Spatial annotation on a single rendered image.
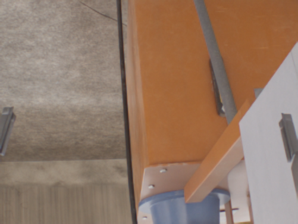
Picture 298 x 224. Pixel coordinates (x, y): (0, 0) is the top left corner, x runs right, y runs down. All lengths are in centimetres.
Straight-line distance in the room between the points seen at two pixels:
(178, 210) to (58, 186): 163
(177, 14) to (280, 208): 71
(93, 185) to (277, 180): 225
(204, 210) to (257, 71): 37
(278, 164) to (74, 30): 114
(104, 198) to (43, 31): 138
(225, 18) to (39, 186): 185
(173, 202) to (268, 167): 64
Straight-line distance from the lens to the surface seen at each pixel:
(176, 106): 105
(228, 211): 136
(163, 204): 123
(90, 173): 279
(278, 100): 57
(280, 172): 57
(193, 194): 108
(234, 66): 112
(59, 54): 174
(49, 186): 278
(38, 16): 154
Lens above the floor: 90
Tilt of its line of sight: 24 degrees down
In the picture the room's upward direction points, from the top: 175 degrees clockwise
